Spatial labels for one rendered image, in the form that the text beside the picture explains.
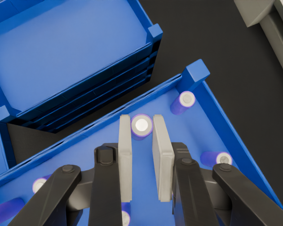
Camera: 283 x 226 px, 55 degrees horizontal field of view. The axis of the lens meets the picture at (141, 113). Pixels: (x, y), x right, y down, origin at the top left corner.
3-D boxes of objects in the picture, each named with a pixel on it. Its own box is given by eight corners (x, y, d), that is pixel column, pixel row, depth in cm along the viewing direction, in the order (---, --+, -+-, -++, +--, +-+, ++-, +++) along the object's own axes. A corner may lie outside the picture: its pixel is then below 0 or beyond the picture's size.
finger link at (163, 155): (160, 153, 14) (174, 154, 14) (152, 114, 21) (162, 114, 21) (158, 202, 15) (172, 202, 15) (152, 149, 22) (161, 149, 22)
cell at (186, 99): (174, 117, 35) (184, 110, 29) (167, 105, 35) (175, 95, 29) (186, 110, 35) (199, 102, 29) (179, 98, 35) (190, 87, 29)
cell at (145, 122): (135, 144, 26) (137, 141, 20) (126, 128, 27) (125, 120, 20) (151, 134, 27) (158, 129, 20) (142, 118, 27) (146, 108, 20)
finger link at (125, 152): (131, 203, 15) (118, 203, 15) (129, 149, 22) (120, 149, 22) (132, 154, 14) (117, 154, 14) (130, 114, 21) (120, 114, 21)
